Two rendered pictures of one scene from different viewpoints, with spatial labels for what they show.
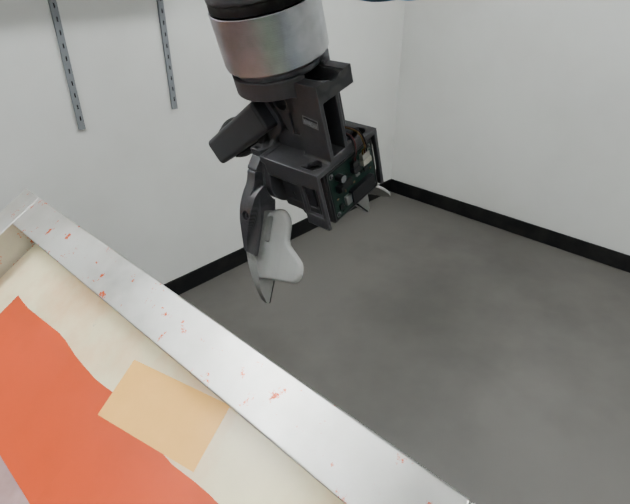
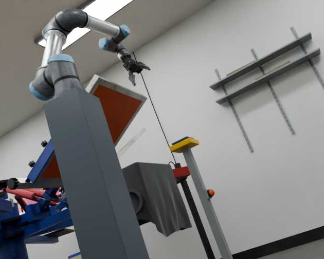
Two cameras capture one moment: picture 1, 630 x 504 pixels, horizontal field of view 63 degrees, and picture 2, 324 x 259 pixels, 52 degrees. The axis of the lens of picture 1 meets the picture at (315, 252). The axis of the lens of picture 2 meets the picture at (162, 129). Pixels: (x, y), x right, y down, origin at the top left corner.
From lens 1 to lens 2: 2.22 m
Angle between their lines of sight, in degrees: 82
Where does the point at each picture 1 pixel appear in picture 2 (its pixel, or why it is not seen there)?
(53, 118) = (281, 132)
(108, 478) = (111, 103)
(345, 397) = not seen: outside the picture
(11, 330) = (130, 107)
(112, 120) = (307, 127)
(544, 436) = not seen: outside the picture
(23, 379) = (124, 108)
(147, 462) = (112, 99)
